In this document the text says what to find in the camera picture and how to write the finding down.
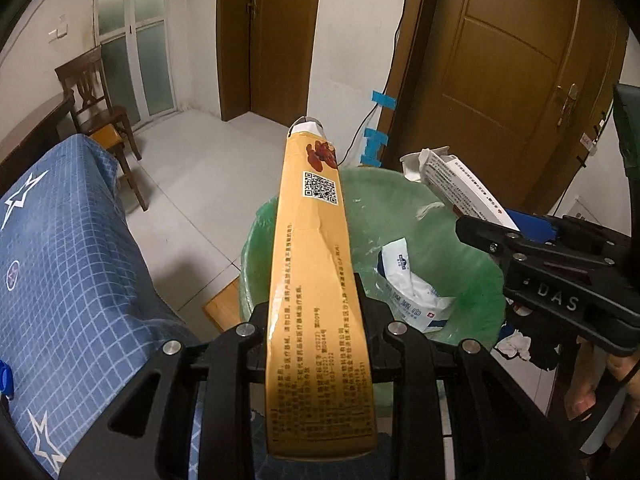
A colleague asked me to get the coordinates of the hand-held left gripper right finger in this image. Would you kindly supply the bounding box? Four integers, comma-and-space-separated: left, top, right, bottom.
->
354, 272, 586, 480

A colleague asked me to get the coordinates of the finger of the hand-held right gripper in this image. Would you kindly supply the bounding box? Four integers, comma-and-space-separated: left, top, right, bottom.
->
502, 208, 561, 241
456, 216, 531, 266

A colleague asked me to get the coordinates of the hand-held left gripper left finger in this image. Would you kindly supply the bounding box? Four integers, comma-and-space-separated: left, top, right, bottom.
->
57, 302, 273, 480

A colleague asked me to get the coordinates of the white cardboard medicine box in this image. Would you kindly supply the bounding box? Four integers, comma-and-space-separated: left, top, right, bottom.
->
400, 146, 522, 233

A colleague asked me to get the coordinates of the long yellow cardboard box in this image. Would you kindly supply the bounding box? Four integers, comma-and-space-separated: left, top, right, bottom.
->
265, 116, 378, 461

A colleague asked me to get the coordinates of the green bag lined trash bin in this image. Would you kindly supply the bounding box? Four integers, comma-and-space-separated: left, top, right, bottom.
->
239, 166, 506, 411

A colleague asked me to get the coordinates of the person's right hand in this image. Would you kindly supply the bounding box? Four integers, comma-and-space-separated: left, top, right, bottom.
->
565, 337, 640, 453

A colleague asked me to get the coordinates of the small wooden board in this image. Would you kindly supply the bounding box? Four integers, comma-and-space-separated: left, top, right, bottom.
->
201, 277, 243, 333

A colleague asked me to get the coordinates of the white plastic packet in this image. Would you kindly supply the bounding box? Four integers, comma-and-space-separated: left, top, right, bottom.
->
377, 239, 456, 333

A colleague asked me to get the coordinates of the white cloth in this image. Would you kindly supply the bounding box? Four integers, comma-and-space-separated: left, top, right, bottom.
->
492, 332, 532, 361

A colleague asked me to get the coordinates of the brown panelled wooden door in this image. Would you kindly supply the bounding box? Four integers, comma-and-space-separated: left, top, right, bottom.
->
377, 0, 631, 216

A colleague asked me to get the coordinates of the blue checked cloth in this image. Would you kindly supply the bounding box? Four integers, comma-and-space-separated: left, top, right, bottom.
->
0, 134, 266, 480

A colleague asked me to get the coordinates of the dark wooden table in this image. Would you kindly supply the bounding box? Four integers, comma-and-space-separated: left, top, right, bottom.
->
0, 89, 76, 196

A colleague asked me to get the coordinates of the frosted glass door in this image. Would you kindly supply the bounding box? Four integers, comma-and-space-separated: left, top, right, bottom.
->
92, 0, 181, 131

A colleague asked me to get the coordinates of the wooden chair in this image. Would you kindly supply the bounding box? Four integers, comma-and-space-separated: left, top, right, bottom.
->
55, 45, 149, 211

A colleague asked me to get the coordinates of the metal door handle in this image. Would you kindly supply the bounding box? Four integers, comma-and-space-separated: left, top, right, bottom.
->
557, 84, 581, 128

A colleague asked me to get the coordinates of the thin wall cable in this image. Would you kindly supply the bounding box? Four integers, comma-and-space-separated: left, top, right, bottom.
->
340, 0, 413, 166

